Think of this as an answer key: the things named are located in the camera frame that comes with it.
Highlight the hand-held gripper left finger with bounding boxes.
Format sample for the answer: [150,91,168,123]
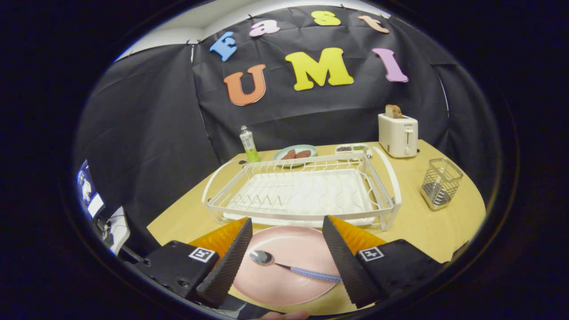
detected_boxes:
[132,217,254,309]

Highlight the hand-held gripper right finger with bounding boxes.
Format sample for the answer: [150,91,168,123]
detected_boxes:
[322,215,445,309]

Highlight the spoon with blue striped handle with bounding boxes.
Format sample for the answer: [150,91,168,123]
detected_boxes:
[249,249,342,283]

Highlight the pink plate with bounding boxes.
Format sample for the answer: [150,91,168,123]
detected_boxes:
[232,225,352,307]

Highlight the white wire dish rack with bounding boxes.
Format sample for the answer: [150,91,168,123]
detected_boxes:
[201,146,403,232]

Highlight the metal wire basket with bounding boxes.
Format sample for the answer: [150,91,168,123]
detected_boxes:
[420,158,464,211]

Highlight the light green plate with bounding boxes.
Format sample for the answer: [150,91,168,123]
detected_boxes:
[273,144,318,167]

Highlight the white object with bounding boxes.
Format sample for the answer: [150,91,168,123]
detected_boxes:
[106,206,131,256]

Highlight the white divided snack tray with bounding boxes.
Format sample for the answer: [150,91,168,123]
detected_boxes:
[334,143,373,160]

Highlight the clear bottle with green liquid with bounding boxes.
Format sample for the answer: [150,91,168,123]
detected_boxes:
[239,125,260,163]

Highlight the white toaster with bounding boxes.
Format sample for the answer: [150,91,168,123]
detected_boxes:
[378,112,419,159]

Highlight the computer monitor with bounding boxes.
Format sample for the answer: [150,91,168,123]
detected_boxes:
[76,159,106,219]

